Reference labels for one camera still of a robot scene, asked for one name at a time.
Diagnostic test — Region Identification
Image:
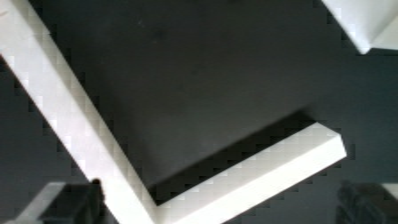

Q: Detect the white L-shaped fence rail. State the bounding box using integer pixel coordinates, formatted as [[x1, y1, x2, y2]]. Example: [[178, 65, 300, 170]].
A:
[[0, 0, 346, 224]]

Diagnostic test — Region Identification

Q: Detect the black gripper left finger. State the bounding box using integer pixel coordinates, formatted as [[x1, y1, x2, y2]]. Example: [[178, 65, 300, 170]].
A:
[[12, 178, 108, 224]]

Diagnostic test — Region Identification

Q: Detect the white drawer cabinet box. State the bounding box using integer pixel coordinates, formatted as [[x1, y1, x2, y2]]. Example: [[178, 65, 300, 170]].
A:
[[321, 0, 398, 54]]

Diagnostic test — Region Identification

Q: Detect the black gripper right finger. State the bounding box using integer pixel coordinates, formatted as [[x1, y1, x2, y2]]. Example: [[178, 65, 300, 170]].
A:
[[336, 181, 398, 224]]

